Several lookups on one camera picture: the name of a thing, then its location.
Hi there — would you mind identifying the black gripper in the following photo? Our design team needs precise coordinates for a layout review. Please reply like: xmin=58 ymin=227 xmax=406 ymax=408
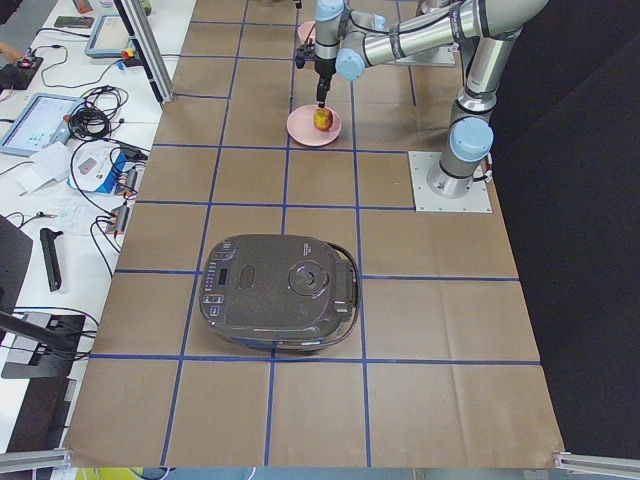
xmin=294 ymin=43 xmax=338 ymax=107

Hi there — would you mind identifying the red yellow apple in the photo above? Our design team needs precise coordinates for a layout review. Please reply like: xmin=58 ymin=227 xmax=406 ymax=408
xmin=312 ymin=107 xmax=334 ymax=132

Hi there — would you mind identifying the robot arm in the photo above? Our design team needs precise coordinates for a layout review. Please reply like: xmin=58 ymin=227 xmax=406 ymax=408
xmin=312 ymin=0 xmax=546 ymax=199

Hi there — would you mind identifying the pink plate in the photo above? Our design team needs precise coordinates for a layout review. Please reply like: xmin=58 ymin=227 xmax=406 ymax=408
xmin=286 ymin=104 xmax=342 ymax=147

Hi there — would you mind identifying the pink bowl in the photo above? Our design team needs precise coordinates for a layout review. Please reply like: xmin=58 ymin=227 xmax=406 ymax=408
xmin=297 ymin=21 xmax=316 ymax=45

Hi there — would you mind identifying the dark grey rice cooker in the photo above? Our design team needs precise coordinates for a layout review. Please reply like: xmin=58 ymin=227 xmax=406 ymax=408
xmin=199 ymin=234 xmax=361 ymax=352

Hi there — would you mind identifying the teach pendant tablet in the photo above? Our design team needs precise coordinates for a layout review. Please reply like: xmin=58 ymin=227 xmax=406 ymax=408
xmin=1 ymin=93 xmax=82 ymax=157
xmin=84 ymin=14 xmax=133 ymax=59

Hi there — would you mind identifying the blue white box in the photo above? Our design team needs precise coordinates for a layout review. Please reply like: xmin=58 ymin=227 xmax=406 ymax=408
xmin=67 ymin=145 xmax=127 ymax=194

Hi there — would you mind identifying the black smartphone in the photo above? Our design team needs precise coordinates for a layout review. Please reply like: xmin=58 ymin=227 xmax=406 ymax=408
xmin=54 ymin=16 xmax=95 ymax=29

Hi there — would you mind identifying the black bar tool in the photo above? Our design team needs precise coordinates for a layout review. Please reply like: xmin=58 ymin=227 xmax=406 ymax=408
xmin=39 ymin=228 xmax=63 ymax=292

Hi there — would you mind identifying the black monitor stand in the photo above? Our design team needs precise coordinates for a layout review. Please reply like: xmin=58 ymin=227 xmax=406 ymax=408
xmin=1 ymin=218 xmax=85 ymax=379

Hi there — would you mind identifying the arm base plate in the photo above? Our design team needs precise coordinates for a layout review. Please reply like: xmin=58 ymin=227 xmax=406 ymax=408
xmin=395 ymin=44 xmax=458 ymax=67
xmin=408 ymin=151 xmax=492 ymax=214

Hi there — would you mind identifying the aluminium frame post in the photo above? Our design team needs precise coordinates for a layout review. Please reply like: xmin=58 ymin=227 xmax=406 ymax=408
xmin=114 ymin=0 xmax=175 ymax=106

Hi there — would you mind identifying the black cable bundle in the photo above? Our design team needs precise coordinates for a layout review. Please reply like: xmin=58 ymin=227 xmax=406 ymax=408
xmin=67 ymin=85 xmax=126 ymax=141

